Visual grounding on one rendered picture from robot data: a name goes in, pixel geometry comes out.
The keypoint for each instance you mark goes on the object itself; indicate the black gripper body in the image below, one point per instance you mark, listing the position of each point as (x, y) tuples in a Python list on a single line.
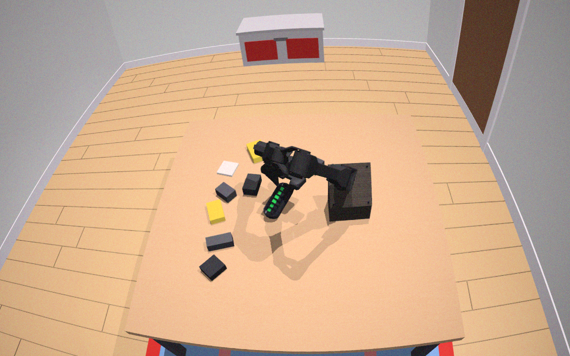
[(294, 183)]

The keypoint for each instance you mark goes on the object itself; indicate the white flat square plate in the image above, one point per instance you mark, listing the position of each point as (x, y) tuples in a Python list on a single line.
[(227, 168)]

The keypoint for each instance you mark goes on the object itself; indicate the dark grey rounded unit with white label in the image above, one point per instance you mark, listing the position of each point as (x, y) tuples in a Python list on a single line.
[(277, 201)]

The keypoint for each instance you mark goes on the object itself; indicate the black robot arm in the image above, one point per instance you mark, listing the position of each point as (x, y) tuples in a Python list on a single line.
[(304, 164)]

